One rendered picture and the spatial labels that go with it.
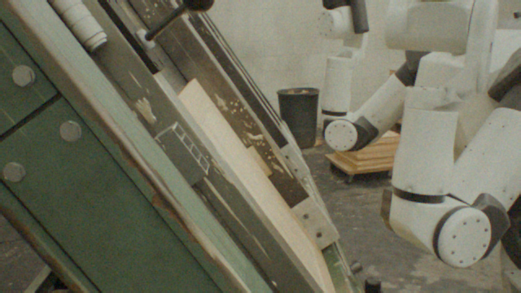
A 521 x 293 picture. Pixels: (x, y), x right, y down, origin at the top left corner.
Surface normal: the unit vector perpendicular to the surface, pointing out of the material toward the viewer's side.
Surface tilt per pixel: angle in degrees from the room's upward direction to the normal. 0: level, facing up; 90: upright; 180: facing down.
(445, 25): 105
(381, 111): 90
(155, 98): 90
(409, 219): 83
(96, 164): 90
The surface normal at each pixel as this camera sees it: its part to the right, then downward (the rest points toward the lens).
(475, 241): 0.37, 0.21
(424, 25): -0.50, 0.48
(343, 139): -0.30, 0.25
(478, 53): -0.51, 0.15
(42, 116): 0.04, 0.25
